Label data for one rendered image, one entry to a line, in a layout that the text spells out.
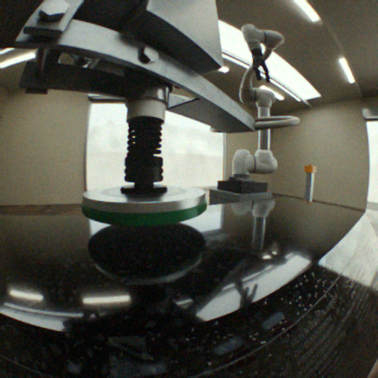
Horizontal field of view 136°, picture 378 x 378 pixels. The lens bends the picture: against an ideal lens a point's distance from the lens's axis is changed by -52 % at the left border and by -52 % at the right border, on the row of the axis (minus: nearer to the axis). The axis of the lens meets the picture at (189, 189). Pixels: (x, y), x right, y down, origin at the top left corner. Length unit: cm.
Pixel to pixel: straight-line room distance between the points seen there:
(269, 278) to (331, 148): 702
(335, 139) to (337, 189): 192
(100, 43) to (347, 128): 711
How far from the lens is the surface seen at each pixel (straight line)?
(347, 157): 693
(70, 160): 519
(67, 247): 22
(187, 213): 20
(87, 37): 24
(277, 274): 17
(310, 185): 206
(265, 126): 65
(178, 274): 15
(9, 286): 18
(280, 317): 15
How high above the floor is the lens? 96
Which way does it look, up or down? 7 degrees down
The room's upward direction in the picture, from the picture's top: 1 degrees clockwise
